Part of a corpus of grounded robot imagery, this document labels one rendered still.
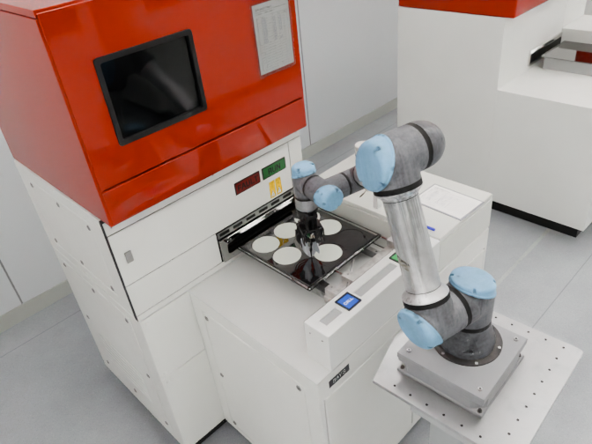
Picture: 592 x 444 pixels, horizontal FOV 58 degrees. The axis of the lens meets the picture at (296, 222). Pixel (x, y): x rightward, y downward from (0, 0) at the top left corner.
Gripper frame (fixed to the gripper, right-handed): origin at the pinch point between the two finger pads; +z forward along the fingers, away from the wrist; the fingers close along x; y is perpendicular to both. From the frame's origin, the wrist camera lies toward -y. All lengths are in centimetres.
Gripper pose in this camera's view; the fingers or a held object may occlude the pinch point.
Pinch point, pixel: (310, 252)
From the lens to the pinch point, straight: 183.8
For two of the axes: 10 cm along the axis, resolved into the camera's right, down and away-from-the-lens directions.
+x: 9.5, -2.4, 1.8
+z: 1.0, 8.2, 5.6
